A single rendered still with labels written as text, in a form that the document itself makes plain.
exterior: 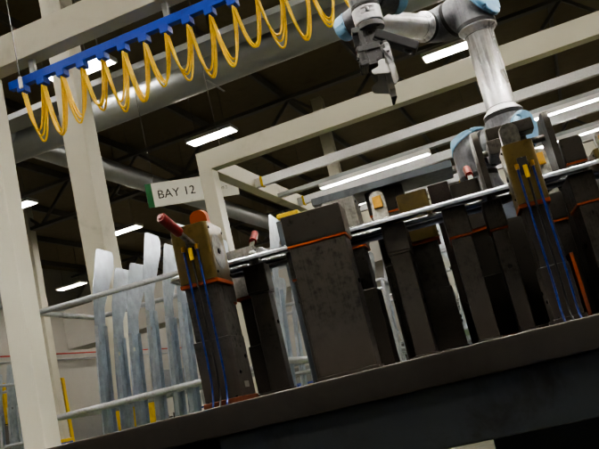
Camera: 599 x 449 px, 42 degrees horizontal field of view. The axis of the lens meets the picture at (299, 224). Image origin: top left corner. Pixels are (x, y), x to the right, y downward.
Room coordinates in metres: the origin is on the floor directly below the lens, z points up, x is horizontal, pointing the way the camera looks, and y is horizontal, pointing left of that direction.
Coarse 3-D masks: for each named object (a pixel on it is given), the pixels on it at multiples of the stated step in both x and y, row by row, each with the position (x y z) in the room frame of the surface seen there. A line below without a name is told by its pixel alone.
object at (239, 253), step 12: (228, 252) 1.86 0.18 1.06; (240, 252) 1.86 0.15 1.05; (240, 288) 1.86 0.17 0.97; (240, 300) 1.87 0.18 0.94; (252, 312) 1.87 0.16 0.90; (252, 324) 1.87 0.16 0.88; (252, 336) 1.87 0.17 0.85; (252, 348) 1.87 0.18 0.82; (252, 360) 1.87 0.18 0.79; (264, 360) 1.87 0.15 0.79; (264, 372) 1.87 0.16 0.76; (264, 384) 1.87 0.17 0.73
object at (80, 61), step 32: (224, 0) 4.44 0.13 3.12; (256, 0) 4.38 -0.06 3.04; (128, 32) 4.65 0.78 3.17; (160, 32) 4.57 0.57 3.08; (192, 32) 4.55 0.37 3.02; (32, 64) 4.89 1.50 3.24; (64, 64) 4.81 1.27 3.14; (128, 64) 4.69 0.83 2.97; (192, 64) 4.58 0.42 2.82; (64, 96) 4.84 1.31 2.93; (128, 96) 4.72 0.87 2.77; (64, 128) 4.85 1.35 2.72
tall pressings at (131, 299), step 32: (96, 256) 6.29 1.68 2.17; (96, 288) 6.25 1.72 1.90; (96, 320) 6.20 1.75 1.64; (128, 320) 6.10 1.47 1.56; (96, 352) 6.16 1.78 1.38; (160, 352) 6.20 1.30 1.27; (192, 352) 6.09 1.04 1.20; (288, 352) 5.99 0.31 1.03; (128, 384) 6.29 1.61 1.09; (160, 384) 6.20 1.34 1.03; (128, 416) 6.27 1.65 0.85; (160, 416) 6.12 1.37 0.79
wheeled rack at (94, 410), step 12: (156, 276) 5.66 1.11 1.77; (168, 276) 5.63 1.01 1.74; (120, 288) 5.71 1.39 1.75; (132, 288) 5.70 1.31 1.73; (72, 300) 5.80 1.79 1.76; (84, 300) 5.78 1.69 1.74; (156, 300) 6.65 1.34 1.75; (48, 312) 5.85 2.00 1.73; (108, 312) 6.75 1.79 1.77; (300, 360) 5.85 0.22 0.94; (252, 372) 5.98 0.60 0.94; (180, 384) 5.65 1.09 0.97; (192, 384) 5.63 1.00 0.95; (132, 396) 5.73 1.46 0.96; (144, 396) 5.71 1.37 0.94; (168, 396) 6.66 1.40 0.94; (84, 408) 5.81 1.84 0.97; (96, 408) 5.78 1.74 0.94; (108, 408) 6.21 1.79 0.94
